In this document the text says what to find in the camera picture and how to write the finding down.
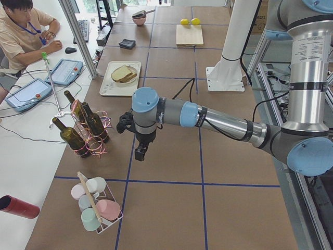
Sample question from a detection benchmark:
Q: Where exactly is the grey cup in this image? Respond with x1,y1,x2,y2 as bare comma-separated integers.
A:
78,194,92,212

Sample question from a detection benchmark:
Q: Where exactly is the dark wine bottle back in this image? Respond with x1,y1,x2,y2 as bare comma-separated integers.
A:
64,90,87,128

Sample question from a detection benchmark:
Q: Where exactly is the seated person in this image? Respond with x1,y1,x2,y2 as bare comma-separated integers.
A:
1,1,62,73

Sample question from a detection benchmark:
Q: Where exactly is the light pink cup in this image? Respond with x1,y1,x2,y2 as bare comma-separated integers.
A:
71,183,86,201

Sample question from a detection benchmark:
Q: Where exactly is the aluminium frame post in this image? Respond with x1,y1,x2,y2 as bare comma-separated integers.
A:
59,0,98,79

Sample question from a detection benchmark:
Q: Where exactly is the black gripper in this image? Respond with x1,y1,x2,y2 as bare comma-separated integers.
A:
117,112,157,161

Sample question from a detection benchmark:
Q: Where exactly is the copper wire bottle rack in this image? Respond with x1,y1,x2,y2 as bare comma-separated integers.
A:
70,99,112,157

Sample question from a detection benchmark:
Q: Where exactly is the metal scoop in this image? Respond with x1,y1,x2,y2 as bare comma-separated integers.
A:
132,9,156,19

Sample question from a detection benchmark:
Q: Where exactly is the blue teach pendant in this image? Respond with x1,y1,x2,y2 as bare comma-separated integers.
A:
45,59,83,86
5,78,52,113

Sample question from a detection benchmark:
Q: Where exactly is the blue teach pendant far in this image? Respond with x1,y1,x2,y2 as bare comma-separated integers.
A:
45,59,83,86

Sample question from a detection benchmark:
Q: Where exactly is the dark wine bottle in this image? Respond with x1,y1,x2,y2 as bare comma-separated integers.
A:
52,117,91,158
64,90,87,128
82,102,109,143

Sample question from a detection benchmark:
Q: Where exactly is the dark wine bottle front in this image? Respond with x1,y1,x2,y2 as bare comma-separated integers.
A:
52,117,91,158

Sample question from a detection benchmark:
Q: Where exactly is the pink bowl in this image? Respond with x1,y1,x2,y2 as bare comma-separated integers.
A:
132,17,146,26

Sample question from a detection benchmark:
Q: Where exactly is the blue teach pendant near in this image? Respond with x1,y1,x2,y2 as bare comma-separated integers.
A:
5,78,52,113

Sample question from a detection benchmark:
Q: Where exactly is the wooden cutting board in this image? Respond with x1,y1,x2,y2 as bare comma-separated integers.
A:
176,24,204,46

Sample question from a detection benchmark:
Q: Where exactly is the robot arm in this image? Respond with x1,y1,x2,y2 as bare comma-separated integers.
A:
117,1,332,177

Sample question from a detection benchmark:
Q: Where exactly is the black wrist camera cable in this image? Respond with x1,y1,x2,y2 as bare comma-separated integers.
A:
171,77,289,141

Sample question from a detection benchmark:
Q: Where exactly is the green tipped metal stick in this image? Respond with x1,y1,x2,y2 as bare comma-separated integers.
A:
41,52,71,118

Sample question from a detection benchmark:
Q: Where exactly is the black computer mouse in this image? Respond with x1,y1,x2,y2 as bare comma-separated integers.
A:
65,47,77,54

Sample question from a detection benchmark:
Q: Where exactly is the white cup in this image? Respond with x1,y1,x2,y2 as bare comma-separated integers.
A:
86,177,106,193

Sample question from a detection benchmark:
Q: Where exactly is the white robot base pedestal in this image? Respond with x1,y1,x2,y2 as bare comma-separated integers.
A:
206,0,261,92

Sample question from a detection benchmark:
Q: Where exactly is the mint green cup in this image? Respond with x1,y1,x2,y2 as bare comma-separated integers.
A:
81,208,101,231

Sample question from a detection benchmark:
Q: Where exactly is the pink cup large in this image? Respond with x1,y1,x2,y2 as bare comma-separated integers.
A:
96,199,121,221

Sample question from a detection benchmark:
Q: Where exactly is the bread slice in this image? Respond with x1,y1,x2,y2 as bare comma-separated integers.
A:
119,71,137,83
111,65,132,82

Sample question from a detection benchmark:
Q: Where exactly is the black keyboard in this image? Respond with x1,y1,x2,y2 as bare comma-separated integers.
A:
77,19,89,43

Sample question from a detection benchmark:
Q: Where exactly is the red cylinder bottle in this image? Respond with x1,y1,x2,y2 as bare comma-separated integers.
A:
1,195,40,219

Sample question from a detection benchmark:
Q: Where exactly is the yellow lemon half right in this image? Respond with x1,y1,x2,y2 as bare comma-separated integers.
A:
191,18,201,26

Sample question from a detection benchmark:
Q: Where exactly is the grey folded cloth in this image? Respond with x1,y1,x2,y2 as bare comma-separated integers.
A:
119,39,136,49

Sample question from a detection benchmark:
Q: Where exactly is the dark wine bottle middle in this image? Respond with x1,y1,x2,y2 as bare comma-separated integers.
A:
82,102,109,143

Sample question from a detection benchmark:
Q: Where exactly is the white round plate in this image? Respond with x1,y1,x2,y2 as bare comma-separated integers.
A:
111,65,137,83

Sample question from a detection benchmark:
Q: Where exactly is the cream bear tray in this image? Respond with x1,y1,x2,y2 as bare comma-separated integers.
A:
99,61,141,96

